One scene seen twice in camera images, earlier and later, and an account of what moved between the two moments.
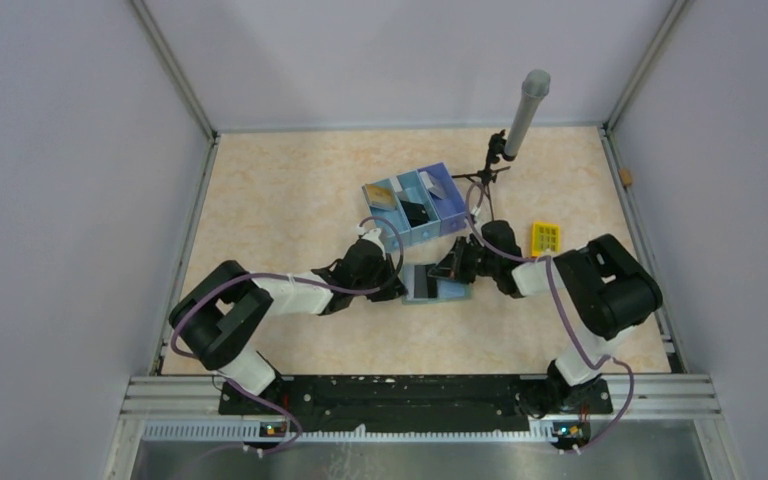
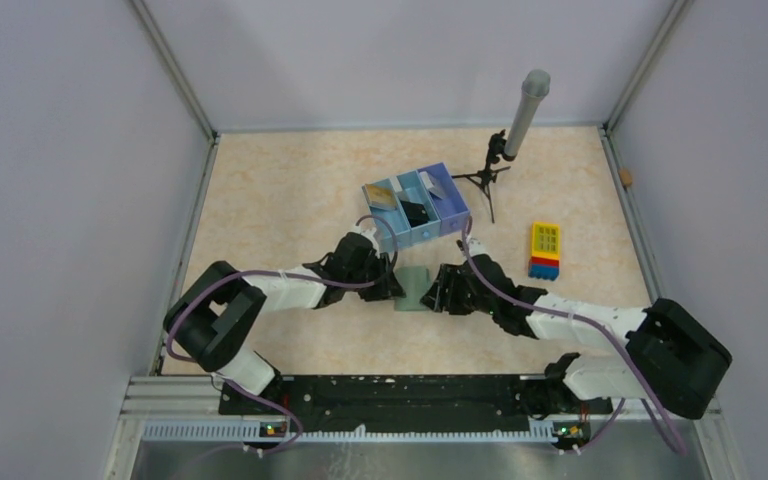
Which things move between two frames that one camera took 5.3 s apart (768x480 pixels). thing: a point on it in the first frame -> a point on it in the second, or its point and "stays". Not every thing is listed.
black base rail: [416, 405] stays
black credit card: [416, 213] stays
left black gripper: [392, 292] stays
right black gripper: [453, 264] -> [441, 295]
